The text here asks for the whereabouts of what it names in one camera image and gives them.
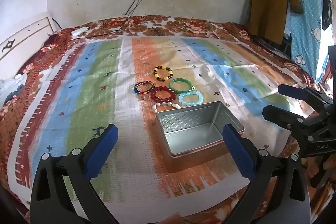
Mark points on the green jade bangle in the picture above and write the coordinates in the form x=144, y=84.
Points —
x=172, y=86

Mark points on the dark hanging clothes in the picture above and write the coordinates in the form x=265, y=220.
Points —
x=328, y=8

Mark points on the grey crumpled cloth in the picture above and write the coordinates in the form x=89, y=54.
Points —
x=10, y=87

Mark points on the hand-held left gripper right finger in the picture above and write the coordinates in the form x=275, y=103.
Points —
x=236, y=148

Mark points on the brown hanging garment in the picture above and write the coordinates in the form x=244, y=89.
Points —
x=267, y=3

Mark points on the blue polka dot cloth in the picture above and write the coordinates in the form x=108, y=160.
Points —
x=307, y=16

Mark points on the small white object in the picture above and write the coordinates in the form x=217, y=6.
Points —
x=18, y=76

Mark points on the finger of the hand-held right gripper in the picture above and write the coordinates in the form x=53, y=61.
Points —
x=275, y=113
x=292, y=91

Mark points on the person's left hand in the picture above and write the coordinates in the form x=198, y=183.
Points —
x=170, y=220

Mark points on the striped colourful cloth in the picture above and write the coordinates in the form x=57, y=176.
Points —
x=105, y=98

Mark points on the white power adapter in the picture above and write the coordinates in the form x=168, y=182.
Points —
x=79, y=32

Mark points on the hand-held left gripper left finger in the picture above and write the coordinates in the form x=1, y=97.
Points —
x=105, y=145

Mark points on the white headboard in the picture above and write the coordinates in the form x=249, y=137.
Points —
x=26, y=35

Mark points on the metal tin box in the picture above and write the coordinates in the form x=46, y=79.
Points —
x=199, y=134

